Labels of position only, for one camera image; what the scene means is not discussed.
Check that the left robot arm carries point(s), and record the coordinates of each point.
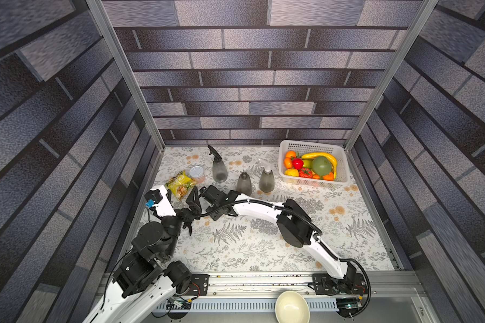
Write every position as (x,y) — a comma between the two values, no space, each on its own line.
(146,277)

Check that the black spray nozzle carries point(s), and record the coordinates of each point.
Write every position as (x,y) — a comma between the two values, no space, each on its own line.
(217,156)

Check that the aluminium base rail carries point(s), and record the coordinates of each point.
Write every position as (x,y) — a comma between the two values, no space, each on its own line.
(266,285)

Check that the cream bowl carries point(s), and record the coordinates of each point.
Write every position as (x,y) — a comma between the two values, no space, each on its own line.
(291,307)

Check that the clear white spray nozzle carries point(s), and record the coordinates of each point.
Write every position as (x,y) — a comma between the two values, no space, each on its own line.
(267,167)

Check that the white plastic basket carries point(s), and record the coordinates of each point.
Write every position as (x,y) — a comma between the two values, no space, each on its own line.
(342,170)

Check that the red apple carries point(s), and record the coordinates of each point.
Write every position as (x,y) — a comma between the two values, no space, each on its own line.
(297,163)

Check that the yellow snack packet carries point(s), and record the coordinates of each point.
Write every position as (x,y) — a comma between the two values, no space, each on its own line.
(180,185)

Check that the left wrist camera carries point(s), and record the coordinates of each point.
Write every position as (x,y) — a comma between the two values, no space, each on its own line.
(158,202)

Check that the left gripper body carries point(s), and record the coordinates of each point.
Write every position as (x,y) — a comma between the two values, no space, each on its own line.
(188,217)

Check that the grey spray bottle front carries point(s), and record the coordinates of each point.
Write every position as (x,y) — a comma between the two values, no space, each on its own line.
(267,181)

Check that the grey spray bottle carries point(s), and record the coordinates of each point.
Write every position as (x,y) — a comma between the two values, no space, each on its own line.
(267,181)
(244,184)
(219,171)

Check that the yellow banana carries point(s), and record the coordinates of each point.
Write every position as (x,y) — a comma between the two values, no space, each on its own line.
(331,158)

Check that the yellow lemon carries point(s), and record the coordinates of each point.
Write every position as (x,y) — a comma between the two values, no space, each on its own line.
(292,172)

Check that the orange fruit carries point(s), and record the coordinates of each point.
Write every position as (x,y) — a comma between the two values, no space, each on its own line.
(291,155)

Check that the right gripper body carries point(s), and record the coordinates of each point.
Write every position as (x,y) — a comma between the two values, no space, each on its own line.
(204,194)

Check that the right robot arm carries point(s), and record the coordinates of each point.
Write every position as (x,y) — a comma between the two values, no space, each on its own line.
(297,229)

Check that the pink tin can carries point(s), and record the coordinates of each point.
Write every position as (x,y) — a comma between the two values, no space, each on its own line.
(196,173)

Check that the green mango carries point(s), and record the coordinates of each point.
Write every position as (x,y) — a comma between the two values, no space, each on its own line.
(322,166)

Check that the red strawberry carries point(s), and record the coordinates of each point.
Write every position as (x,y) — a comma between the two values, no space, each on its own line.
(305,173)

